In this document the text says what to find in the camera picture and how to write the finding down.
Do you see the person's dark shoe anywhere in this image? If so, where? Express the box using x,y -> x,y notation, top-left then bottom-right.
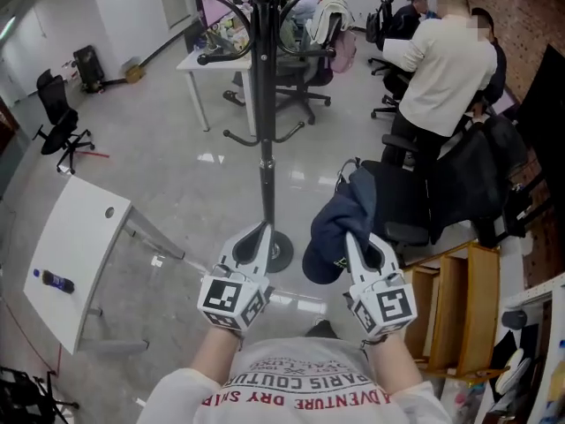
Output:
304,319 -> 339,339

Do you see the black armrest office chair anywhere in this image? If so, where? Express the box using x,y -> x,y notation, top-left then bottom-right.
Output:
369,71 -> 412,121

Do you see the red floor cable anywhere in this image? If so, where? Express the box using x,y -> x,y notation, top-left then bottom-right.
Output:
0,297 -> 64,375

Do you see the person's left forearm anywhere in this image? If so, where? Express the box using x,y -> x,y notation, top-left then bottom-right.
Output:
188,323 -> 245,382

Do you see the white garment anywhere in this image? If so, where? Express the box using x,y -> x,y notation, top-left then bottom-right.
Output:
307,0 -> 350,47

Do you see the black office chair with jacket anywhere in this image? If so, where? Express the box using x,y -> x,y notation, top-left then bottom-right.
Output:
358,115 -> 531,265

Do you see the black mesh office chair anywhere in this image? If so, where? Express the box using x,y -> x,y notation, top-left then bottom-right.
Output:
32,69 -> 96,176

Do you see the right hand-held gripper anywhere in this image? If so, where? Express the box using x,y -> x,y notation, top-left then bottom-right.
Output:
343,231 -> 418,342

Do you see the person's right forearm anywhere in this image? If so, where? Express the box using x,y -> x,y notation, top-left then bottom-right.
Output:
359,333 -> 421,398

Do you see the person's white printed shirt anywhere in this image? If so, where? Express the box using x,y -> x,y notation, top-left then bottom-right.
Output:
135,336 -> 452,424

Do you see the small white desk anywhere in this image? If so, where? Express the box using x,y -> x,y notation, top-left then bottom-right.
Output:
22,175 -> 187,356

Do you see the purple drink bottle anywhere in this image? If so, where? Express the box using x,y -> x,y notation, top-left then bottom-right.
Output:
32,269 -> 76,295

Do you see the grey office chair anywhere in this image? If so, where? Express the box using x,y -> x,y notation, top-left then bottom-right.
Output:
271,0 -> 355,126

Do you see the large black screen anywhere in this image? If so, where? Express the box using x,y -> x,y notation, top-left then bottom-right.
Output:
516,43 -> 565,150

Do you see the white shelf unit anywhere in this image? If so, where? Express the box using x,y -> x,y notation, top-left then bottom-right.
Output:
472,271 -> 565,424

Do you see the long white desk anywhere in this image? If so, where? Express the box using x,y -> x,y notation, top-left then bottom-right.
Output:
176,44 -> 266,133

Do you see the black high-back office chair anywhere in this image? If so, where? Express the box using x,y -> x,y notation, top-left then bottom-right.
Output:
365,0 -> 399,75

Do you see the pink bag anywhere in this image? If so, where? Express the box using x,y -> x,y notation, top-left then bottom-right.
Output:
328,27 -> 358,74

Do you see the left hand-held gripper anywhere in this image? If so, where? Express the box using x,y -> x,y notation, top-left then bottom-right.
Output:
196,220 -> 275,337

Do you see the black wheeled frame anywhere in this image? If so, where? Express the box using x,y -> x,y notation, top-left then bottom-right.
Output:
0,363 -> 81,424

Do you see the navy blue cap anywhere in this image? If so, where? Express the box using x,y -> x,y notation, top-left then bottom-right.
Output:
301,165 -> 379,284

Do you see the pink lit monitor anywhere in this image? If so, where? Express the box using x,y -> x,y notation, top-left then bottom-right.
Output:
197,0 -> 236,31

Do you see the cardboard box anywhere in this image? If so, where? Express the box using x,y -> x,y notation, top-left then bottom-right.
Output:
124,63 -> 147,84

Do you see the wooden shelf unit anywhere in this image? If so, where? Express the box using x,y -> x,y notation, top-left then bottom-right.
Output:
400,240 -> 503,377

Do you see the red stick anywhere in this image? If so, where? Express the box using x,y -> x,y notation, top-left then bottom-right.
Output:
70,146 -> 111,159

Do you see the black metal coat rack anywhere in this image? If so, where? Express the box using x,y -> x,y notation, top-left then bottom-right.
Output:
172,0 -> 343,275

